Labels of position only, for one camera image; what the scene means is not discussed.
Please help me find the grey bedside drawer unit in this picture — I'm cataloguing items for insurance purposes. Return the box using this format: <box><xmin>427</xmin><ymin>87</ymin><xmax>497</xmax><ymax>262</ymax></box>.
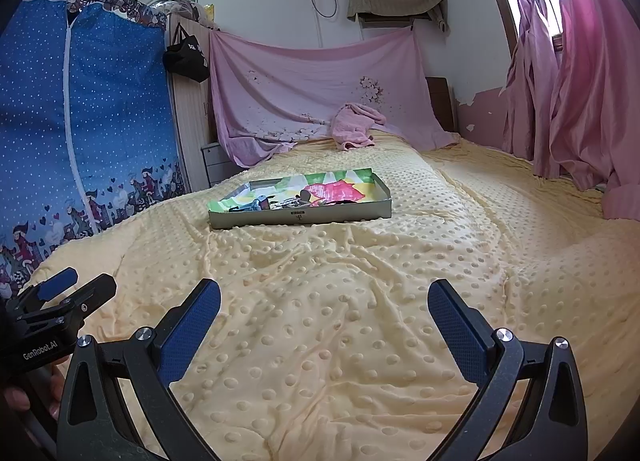
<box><xmin>201</xmin><ymin>141</ymin><xmax>242</xmax><ymax>187</ymax></box>

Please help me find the blue dotted fabric wardrobe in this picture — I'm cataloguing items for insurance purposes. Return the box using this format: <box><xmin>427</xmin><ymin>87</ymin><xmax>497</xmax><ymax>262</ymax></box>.
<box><xmin>0</xmin><ymin>0</ymin><xmax>188</xmax><ymax>299</ymax></box>

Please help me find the black hanging bag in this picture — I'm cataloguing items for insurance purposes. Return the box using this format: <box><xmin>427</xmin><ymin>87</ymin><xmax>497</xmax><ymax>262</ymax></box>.
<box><xmin>162</xmin><ymin>24</ymin><xmax>211</xmax><ymax>83</ymax></box>

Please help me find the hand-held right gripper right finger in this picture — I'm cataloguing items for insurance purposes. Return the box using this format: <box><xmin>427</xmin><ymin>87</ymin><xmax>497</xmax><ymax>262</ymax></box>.
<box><xmin>427</xmin><ymin>278</ymin><xmax>588</xmax><ymax>461</ymax></box>

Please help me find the yellow dotted blanket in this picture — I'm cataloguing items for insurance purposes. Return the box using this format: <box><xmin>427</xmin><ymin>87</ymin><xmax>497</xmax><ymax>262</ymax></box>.
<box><xmin>20</xmin><ymin>128</ymin><xmax>640</xmax><ymax>461</ymax></box>

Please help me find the person's left hand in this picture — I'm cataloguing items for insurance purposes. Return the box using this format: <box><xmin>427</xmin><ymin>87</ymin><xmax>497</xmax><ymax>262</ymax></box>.
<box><xmin>0</xmin><ymin>365</ymin><xmax>64</xmax><ymax>419</ymax></box>

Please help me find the pink hanging sheet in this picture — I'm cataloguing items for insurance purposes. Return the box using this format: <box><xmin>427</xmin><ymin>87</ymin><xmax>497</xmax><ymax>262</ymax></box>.
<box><xmin>209</xmin><ymin>28</ymin><xmax>461</xmax><ymax>169</ymax></box>

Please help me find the pink crumpled towel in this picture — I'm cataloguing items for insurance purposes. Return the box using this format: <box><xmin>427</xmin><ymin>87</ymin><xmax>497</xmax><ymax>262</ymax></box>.
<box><xmin>332</xmin><ymin>102</ymin><xmax>388</xmax><ymax>152</ymax></box>

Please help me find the pink curtain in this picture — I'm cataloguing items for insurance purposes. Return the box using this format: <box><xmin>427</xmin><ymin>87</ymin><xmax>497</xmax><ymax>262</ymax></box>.
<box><xmin>470</xmin><ymin>0</ymin><xmax>640</xmax><ymax>222</ymax></box>

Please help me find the shallow tray with colourful lining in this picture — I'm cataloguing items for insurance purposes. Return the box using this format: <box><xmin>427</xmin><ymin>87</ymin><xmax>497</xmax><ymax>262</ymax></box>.
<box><xmin>207</xmin><ymin>167</ymin><xmax>393</xmax><ymax>231</ymax></box>

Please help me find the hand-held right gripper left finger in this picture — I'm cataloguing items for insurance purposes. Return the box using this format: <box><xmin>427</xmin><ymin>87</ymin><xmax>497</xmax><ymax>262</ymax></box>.
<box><xmin>56</xmin><ymin>278</ymin><xmax>222</xmax><ymax>461</ymax></box>

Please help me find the light wooden cabinet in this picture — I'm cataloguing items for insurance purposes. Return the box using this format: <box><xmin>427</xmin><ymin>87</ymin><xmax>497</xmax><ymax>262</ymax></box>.
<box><xmin>165</xmin><ymin>11</ymin><xmax>222</xmax><ymax>189</ymax></box>

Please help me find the pile of plastic bags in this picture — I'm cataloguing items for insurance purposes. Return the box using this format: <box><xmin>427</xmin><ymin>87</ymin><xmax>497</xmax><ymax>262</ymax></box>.
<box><xmin>150</xmin><ymin>0</ymin><xmax>219</xmax><ymax>32</ymax></box>

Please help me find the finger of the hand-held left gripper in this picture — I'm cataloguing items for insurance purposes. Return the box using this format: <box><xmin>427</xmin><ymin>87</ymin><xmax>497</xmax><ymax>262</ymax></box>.
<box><xmin>27</xmin><ymin>273</ymin><xmax>118</xmax><ymax>337</ymax></box>
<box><xmin>15</xmin><ymin>267</ymin><xmax>78</xmax><ymax>314</ymax></box>

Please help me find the wooden window frame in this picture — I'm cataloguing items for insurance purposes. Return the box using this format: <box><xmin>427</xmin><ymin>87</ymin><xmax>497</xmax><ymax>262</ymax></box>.
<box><xmin>492</xmin><ymin>0</ymin><xmax>520</xmax><ymax>59</ymax></box>

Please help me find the blue hair accessory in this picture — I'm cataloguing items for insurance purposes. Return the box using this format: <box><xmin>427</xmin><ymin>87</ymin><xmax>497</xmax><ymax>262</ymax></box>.
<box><xmin>227</xmin><ymin>195</ymin><xmax>274</xmax><ymax>214</ymax></box>

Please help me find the brown wooden headboard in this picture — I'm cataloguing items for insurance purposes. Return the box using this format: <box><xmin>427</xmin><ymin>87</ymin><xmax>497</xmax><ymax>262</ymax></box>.
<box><xmin>425</xmin><ymin>76</ymin><xmax>458</xmax><ymax>134</ymax></box>

